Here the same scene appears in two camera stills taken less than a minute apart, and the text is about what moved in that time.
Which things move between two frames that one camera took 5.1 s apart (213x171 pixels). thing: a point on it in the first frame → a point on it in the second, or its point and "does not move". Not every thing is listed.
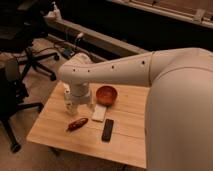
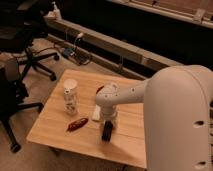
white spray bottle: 56,12 does not move
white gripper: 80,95 → 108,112
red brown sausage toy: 76,124 does not move
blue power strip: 69,52 does not move
